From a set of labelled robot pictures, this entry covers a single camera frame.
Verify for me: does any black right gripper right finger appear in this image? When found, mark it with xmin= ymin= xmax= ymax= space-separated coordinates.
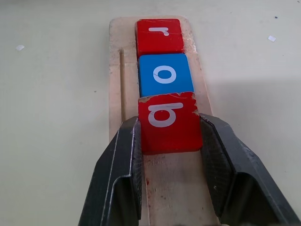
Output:
xmin=198 ymin=113 xmax=301 ymax=226

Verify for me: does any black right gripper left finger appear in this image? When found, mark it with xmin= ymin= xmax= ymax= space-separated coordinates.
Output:
xmin=78 ymin=115 xmax=143 ymax=226

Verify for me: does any red letter b block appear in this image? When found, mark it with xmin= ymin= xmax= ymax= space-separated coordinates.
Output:
xmin=138 ymin=91 xmax=204 ymax=156

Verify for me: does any long wooden letter tray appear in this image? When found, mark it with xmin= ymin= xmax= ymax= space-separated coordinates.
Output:
xmin=109 ymin=16 xmax=223 ymax=226

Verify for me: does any blue letter o block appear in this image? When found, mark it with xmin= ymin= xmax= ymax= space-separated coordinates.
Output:
xmin=138 ymin=53 xmax=195 ymax=97

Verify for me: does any red letter r block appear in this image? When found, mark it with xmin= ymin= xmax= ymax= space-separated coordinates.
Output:
xmin=135 ymin=18 xmax=184 ymax=57

